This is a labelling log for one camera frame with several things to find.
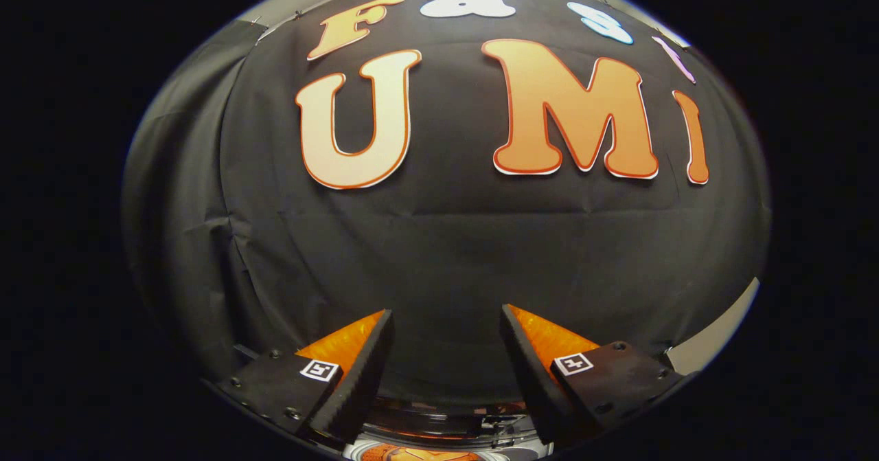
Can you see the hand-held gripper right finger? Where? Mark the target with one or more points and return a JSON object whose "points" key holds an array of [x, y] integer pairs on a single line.
{"points": [[532, 382]]}

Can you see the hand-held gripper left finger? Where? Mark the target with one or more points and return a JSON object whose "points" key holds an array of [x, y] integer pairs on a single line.
{"points": [[364, 382]]}

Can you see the grey washing machine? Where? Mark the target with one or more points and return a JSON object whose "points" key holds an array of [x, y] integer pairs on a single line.
{"points": [[511, 454]]}

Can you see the yellow polo shirt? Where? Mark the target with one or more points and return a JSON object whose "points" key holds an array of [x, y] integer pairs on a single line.
{"points": [[419, 455]]}

